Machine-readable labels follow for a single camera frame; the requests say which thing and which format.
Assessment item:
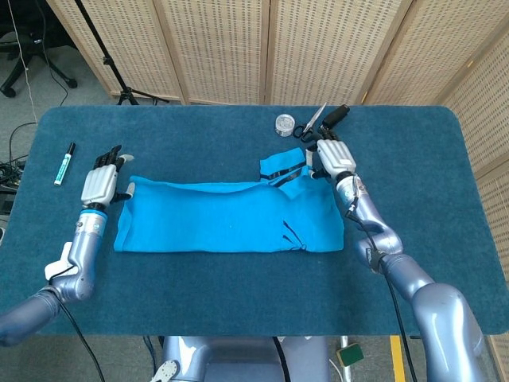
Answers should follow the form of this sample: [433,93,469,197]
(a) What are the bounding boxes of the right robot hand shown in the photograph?
[304,127,358,182]

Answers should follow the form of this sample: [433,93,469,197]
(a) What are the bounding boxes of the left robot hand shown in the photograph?
[80,145,136,210]

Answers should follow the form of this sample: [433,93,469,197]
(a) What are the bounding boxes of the blue printed T-shirt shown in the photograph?
[113,146,345,255]

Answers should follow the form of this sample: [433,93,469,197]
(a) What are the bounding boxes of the green white marker pen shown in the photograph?
[53,142,77,187]

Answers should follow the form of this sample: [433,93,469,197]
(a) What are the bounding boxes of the black stapler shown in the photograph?
[319,103,351,131]

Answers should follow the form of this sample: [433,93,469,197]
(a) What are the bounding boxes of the clear plastic jar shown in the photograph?
[275,113,296,138]

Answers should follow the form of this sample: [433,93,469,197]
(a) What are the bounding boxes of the blue table mat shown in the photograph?
[0,104,505,337]

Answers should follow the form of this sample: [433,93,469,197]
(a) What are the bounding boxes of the grey floor box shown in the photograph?
[0,192,17,216]

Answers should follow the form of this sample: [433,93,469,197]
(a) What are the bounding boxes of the black tripod stand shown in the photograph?
[73,0,170,107]

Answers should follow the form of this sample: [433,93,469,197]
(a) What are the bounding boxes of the black office chair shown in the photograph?
[0,0,79,99]

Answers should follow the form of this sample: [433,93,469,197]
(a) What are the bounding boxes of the green yellow sponge block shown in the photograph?
[336,343,365,368]

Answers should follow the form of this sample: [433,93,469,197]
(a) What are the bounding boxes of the silver metal table leg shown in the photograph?
[340,336,353,382]

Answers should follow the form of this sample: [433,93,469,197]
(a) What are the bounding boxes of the blue grey robot torso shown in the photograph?
[161,336,331,382]

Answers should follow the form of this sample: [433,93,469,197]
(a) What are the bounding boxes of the black handled scissors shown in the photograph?
[293,102,328,143]

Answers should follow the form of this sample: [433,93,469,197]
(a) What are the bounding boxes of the black floor cable bundle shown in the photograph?
[0,122,39,192]

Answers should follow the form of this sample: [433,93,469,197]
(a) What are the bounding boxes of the white hanging cord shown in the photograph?
[8,0,39,124]

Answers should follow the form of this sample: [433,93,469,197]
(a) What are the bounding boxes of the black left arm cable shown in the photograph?
[59,300,107,382]

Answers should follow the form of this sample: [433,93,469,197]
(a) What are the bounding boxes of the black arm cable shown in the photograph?
[59,300,107,382]
[344,205,418,382]

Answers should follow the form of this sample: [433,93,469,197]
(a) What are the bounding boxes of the thin blue cable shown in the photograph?
[142,336,160,361]

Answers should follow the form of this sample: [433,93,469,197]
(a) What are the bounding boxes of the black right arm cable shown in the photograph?
[344,205,418,382]

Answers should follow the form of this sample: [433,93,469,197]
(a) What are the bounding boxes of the grey metal bracket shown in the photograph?
[150,359,181,382]

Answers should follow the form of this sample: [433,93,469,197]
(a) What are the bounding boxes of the black torso cable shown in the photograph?
[272,336,289,382]

